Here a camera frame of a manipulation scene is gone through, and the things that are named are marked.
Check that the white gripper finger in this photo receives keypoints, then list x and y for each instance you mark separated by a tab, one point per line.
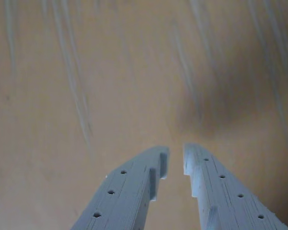
220	196
124	196

